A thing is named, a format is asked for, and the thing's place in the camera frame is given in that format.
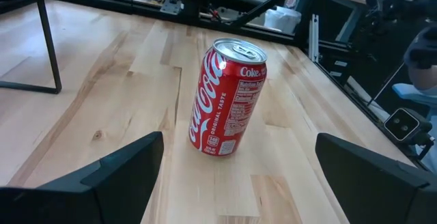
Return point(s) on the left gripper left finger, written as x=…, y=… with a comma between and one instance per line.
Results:
x=78, y=200

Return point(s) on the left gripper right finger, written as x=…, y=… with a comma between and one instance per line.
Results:
x=379, y=193

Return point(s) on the red Coca-Cola can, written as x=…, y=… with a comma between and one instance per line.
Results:
x=227, y=97

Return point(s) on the light blue chair seat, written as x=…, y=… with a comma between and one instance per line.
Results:
x=414, y=94

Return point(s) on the person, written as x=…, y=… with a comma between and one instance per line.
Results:
x=421, y=60

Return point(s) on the white printed paper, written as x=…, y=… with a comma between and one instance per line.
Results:
x=281, y=19

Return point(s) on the small silver stereo camera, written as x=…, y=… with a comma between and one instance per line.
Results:
x=403, y=125

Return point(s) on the wooden shelf with black frame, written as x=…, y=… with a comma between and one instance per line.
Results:
x=48, y=39

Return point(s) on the white metal bracket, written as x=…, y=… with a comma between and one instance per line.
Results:
x=314, y=38

